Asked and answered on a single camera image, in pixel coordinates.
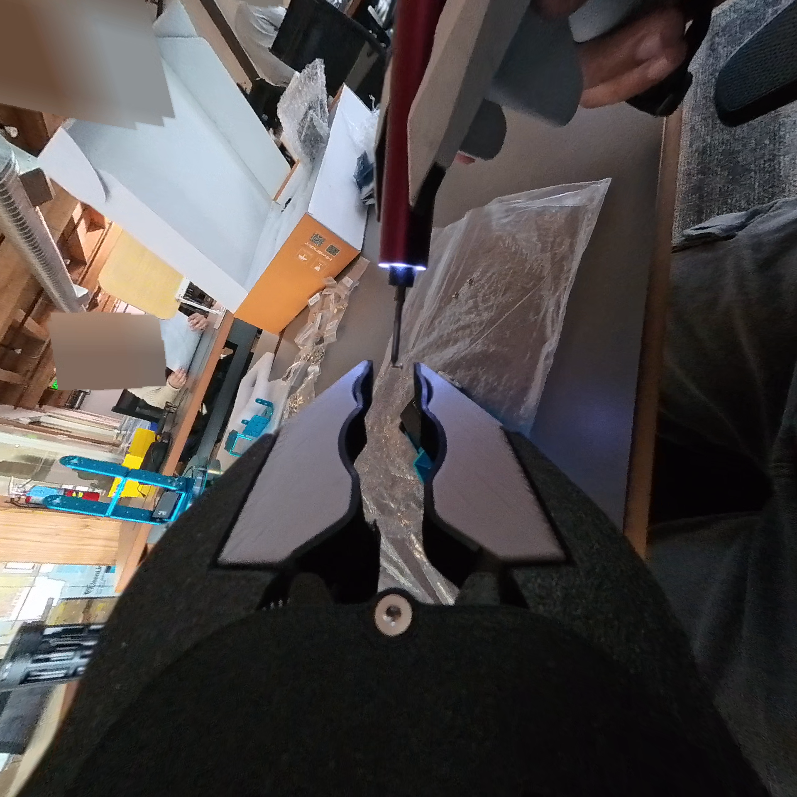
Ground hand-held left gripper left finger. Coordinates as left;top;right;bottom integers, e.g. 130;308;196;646
217;360;374;569

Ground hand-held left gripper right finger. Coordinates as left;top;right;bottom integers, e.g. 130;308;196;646
413;362;569;569

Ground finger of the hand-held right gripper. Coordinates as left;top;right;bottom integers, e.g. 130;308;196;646
374;106;392;222
406;0;531;265

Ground red electric screwdriver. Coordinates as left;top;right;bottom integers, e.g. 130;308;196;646
379;0;437;368

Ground blue metal servo bracket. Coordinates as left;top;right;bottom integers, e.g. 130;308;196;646
398;401;446;483

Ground another person's forearm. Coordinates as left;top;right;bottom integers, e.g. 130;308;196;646
127;383;178;408

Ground grey desk with wooden edge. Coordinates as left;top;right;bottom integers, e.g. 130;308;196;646
115;81;685;599

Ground person's right hand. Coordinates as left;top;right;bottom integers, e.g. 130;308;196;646
578;7;691;110

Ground bubble wrap bag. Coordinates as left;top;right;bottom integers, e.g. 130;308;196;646
276;58;331;156

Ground white plastic bag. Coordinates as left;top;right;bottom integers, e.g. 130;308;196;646
224;352;293;437

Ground orange and white box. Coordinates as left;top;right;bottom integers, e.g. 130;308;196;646
233;84;381;337

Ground black monitor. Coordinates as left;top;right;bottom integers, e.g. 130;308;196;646
271;0;390;88

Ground yellow storage bins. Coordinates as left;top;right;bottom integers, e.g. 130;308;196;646
121;426;163;483

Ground pile of small screw bags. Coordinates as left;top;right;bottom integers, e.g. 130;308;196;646
283;255;368;437

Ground clear plastic bag with board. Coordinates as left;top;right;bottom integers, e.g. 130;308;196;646
355;177;614;592

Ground dark blue office chair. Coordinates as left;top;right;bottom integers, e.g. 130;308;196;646
715;0;797;128

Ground person's grey trousers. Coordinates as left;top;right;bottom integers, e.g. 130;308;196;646
648;199;797;797

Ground stack of cardboard boxes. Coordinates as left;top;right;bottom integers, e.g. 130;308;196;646
0;563;119;623

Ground pale wooden table top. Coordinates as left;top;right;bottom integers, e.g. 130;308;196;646
98;227;188;321

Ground black ribbed device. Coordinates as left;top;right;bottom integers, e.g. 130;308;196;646
0;623;107;692

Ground small blue metal bracket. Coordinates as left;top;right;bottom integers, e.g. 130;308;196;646
224;398;275;458

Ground silver ventilation duct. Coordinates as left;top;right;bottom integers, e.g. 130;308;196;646
0;134;88;312

